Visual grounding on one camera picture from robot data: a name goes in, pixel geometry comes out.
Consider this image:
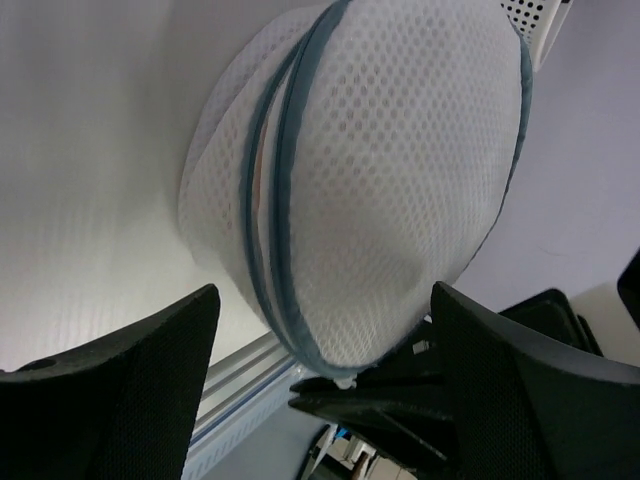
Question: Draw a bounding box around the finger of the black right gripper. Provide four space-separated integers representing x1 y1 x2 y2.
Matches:
289 321 460 468

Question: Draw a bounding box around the white slotted cable duct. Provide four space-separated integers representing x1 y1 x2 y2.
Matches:
182 371 321 479

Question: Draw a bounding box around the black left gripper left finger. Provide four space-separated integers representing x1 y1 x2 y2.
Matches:
1 284 220 479

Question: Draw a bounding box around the round white mesh laundry bag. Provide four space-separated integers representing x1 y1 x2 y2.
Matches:
178 1 533 379

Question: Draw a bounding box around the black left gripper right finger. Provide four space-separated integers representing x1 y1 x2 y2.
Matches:
431 282 639 479

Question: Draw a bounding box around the white plastic basket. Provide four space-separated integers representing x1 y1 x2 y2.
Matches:
500 0 573 71

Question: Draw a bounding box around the aluminium mounting rail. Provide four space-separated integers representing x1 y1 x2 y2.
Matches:
192 333 295 442

